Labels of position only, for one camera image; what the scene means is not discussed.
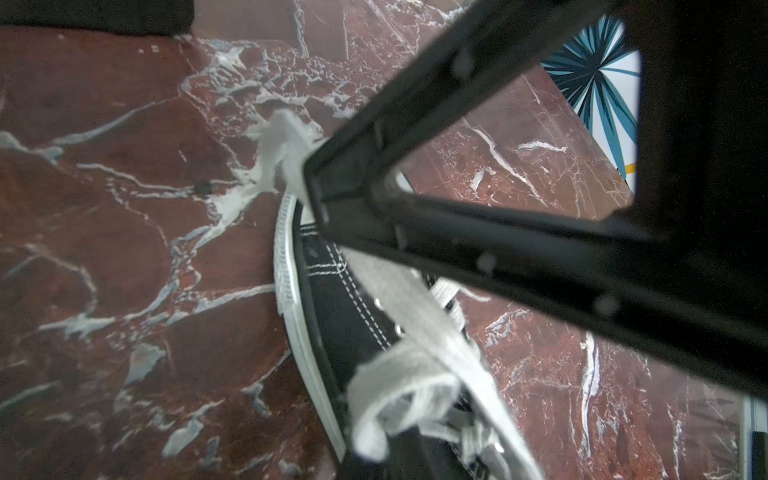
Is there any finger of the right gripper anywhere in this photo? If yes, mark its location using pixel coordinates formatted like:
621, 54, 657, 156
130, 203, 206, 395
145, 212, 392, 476
303, 1, 767, 398

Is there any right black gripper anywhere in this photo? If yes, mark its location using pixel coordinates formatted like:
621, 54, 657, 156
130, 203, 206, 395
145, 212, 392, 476
611, 1, 767, 252

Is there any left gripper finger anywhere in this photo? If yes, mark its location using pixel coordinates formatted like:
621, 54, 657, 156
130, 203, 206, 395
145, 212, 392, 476
336, 428, 472, 480

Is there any white shoelace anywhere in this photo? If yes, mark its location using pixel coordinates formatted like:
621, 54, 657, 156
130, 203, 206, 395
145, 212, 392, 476
259, 109, 542, 479

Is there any black white canvas sneaker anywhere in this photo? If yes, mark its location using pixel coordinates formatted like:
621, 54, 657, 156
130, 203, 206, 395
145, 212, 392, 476
274, 186, 508, 479

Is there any black grey plastic toolbox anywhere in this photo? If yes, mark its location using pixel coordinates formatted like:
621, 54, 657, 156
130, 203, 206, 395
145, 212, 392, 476
1, 0, 195, 35

